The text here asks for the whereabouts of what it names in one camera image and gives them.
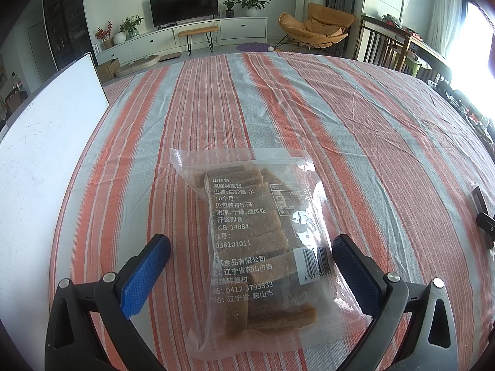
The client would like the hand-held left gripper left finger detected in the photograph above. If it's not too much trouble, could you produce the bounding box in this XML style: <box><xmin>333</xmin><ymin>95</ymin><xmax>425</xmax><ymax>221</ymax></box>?
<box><xmin>44</xmin><ymin>234</ymin><xmax>171</xmax><ymax>371</ymax></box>

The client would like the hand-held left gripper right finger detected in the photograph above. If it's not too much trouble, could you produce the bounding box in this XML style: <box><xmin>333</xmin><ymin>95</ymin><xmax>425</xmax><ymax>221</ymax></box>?
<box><xmin>332</xmin><ymin>233</ymin><xmax>459</xmax><ymax>371</ymax></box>

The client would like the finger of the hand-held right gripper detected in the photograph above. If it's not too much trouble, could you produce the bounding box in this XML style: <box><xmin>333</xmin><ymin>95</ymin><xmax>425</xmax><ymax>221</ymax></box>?
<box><xmin>470</xmin><ymin>185</ymin><xmax>495</xmax><ymax>249</ymax></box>

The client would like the clear bag of brown bars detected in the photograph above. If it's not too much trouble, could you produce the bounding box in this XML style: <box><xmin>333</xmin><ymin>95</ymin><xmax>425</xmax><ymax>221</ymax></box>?
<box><xmin>170</xmin><ymin>147</ymin><xmax>374</xmax><ymax>364</ymax></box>

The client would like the striped tablecloth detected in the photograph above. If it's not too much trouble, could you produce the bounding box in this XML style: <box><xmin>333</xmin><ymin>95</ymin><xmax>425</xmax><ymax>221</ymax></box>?
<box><xmin>46</xmin><ymin>52</ymin><xmax>495</xmax><ymax>371</ymax></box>

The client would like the white board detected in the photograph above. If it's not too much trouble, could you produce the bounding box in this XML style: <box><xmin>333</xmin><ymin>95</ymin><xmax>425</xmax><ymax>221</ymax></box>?
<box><xmin>0</xmin><ymin>52</ymin><xmax>110</xmax><ymax>318</ymax></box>

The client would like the wooden dining table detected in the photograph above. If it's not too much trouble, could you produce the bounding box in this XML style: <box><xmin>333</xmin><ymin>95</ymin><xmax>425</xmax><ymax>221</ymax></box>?
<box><xmin>402</xmin><ymin>33</ymin><xmax>453</xmax><ymax>82</ymax></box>

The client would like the wooden dining chair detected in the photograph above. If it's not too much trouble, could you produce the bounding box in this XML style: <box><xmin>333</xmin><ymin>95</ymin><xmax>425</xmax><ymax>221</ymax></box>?
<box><xmin>356</xmin><ymin>15</ymin><xmax>412</xmax><ymax>73</ymax></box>

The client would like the cardboard box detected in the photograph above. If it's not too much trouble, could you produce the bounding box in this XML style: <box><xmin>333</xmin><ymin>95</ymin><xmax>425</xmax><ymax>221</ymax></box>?
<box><xmin>95</xmin><ymin>59</ymin><xmax>120</xmax><ymax>83</ymax></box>

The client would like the beige low pet bed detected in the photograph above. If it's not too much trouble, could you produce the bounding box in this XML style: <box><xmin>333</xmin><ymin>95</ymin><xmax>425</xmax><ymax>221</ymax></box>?
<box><xmin>115</xmin><ymin>54</ymin><xmax>161</xmax><ymax>78</ymax></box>

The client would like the white television cabinet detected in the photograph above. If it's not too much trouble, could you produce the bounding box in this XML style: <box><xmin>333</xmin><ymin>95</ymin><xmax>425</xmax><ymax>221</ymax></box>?
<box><xmin>95</xmin><ymin>16</ymin><xmax>269</xmax><ymax>66</ymax></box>

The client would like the red flower plant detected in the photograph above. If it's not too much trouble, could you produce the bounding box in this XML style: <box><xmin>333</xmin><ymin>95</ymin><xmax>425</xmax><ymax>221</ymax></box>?
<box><xmin>94</xmin><ymin>21</ymin><xmax>114</xmax><ymax>49</ymax></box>

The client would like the orange lounge chair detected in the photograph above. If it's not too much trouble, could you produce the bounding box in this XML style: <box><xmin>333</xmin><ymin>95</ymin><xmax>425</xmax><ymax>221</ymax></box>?
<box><xmin>278</xmin><ymin>2</ymin><xmax>356</xmax><ymax>57</ymax></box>

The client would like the green plant in white pot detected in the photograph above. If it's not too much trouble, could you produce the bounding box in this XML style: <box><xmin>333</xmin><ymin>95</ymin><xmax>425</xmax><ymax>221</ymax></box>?
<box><xmin>118</xmin><ymin>15</ymin><xmax>144</xmax><ymax>44</ymax></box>

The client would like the wooden bench with metal legs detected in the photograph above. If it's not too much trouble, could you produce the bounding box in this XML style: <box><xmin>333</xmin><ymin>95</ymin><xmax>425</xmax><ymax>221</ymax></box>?
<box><xmin>178</xmin><ymin>26</ymin><xmax>218</xmax><ymax>55</ymax></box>

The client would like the dark tall cabinet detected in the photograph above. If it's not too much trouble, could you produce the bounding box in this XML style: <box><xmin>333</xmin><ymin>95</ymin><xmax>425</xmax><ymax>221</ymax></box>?
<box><xmin>42</xmin><ymin>0</ymin><xmax>84</xmax><ymax>72</ymax></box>

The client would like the black television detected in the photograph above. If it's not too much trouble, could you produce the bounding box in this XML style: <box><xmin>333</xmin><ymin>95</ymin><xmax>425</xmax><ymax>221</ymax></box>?
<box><xmin>149</xmin><ymin>0</ymin><xmax>219</xmax><ymax>28</ymax></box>

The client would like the large leafy plant white pot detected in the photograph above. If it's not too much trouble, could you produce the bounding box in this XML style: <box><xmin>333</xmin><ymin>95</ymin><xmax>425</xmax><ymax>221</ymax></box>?
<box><xmin>234</xmin><ymin>0</ymin><xmax>271</xmax><ymax>18</ymax></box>

